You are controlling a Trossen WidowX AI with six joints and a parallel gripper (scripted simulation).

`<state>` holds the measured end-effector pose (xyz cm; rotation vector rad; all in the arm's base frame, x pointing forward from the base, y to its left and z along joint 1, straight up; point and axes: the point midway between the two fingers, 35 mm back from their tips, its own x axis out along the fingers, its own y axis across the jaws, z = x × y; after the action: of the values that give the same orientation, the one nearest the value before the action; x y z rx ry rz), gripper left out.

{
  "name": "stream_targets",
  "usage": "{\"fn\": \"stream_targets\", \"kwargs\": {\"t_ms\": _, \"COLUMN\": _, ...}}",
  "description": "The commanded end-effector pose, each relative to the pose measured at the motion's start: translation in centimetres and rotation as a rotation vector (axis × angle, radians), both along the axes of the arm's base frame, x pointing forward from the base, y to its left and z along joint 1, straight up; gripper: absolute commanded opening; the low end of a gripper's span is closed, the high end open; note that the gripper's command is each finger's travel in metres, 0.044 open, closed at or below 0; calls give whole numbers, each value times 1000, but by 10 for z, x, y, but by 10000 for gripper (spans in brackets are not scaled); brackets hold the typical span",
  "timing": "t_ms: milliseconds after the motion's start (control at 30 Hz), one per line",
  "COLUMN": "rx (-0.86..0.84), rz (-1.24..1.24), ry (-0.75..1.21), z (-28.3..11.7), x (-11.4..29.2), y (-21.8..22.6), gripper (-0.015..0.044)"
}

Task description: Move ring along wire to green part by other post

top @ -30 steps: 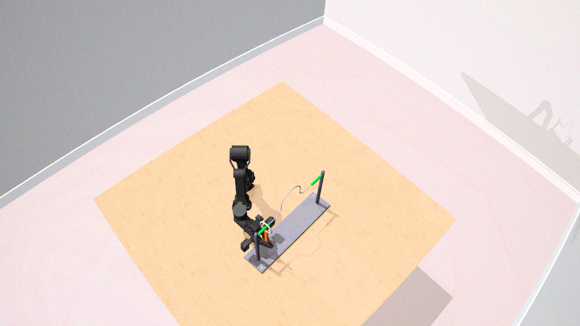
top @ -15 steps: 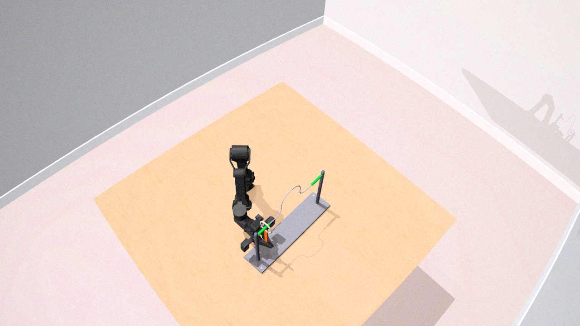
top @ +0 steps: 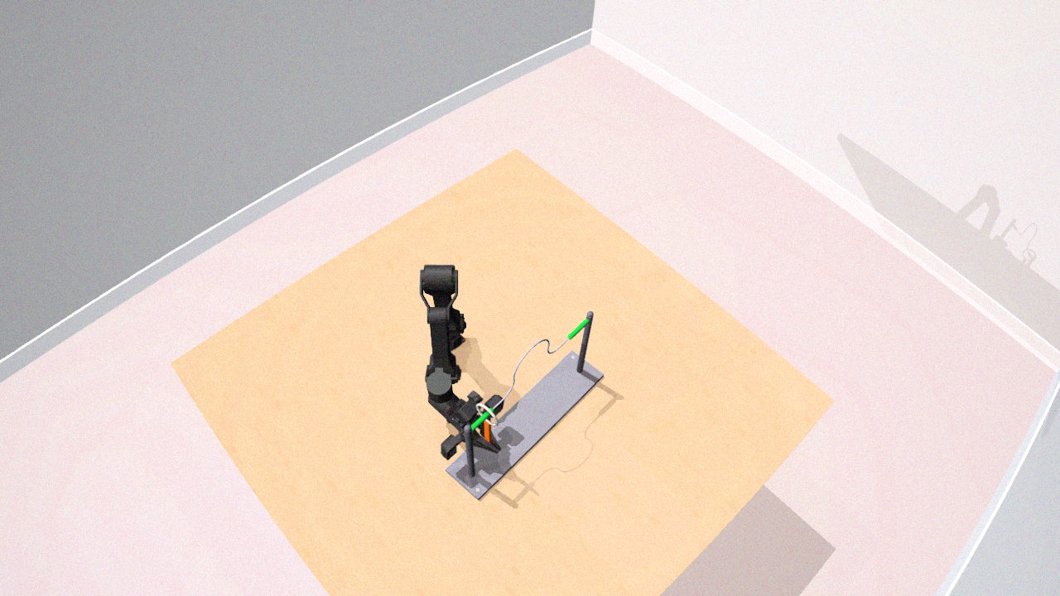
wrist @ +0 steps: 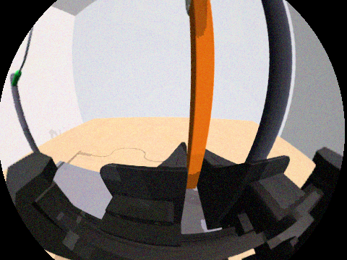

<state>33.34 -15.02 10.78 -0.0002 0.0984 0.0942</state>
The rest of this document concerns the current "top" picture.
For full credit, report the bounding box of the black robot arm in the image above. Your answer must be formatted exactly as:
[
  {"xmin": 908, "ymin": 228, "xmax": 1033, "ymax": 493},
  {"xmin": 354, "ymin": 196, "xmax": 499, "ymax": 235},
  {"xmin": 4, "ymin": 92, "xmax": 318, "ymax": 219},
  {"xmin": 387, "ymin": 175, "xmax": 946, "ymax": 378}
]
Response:
[{"xmin": 419, "ymin": 264, "xmax": 484, "ymax": 428}]

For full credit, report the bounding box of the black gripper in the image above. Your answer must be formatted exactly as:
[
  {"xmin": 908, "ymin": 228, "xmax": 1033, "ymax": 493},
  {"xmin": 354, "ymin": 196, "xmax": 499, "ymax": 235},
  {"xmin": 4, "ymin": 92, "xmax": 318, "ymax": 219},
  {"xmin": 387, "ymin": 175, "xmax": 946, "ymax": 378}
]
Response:
[{"xmin": 441, "ymin": 395, "xmax": 504, "ymax": 460}]

